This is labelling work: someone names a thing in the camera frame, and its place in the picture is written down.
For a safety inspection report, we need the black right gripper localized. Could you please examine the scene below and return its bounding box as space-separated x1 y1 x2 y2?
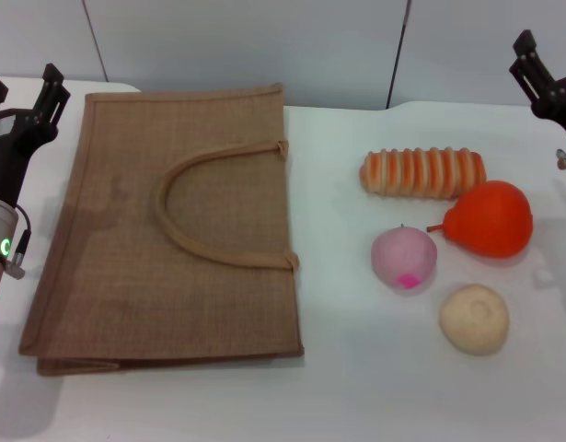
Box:
508 29 566 140

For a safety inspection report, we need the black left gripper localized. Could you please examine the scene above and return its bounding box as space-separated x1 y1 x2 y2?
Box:
0 63 73 204

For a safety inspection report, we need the brown jute handbag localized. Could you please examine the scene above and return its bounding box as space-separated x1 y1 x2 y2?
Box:
18 82 306 378

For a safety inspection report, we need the beige egg yolk pastry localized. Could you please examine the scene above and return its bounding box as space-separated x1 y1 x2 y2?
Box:
438 284 512 356

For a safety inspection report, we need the orange striped long bread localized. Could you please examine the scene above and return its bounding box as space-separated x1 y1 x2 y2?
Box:
358 145 488 202

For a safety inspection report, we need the orange toy pear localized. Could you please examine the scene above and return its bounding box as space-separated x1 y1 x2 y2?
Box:
426 180 536 262

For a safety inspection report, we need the pink toy peach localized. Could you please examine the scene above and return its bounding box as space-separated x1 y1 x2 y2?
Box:
370 223 439 297

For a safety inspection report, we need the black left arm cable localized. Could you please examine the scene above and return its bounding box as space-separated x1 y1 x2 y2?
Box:
7 204 33 280

